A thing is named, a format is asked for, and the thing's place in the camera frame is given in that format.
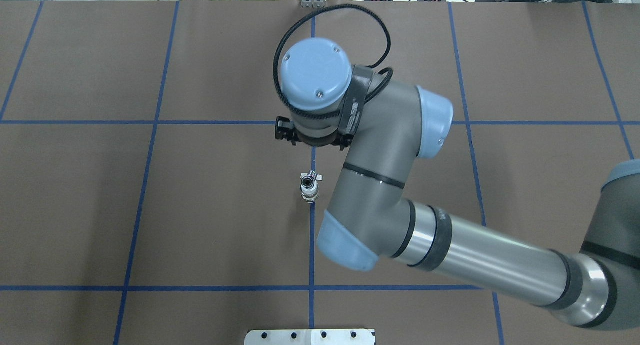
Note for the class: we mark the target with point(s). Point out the white camera pole base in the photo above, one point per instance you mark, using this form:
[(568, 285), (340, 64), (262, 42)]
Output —
[(335, 336)]

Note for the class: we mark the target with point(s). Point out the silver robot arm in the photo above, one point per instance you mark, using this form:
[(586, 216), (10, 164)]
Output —
[(386, 125)]

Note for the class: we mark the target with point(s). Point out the brown paper table cover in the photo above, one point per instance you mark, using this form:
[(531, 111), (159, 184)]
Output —
[(145, 200)]

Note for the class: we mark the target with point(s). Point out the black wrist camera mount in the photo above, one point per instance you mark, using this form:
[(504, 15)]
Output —
[(285, 130)]

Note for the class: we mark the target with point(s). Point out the silver metal PPR valve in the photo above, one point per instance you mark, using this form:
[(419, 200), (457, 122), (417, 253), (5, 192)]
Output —
[(309, 183)]

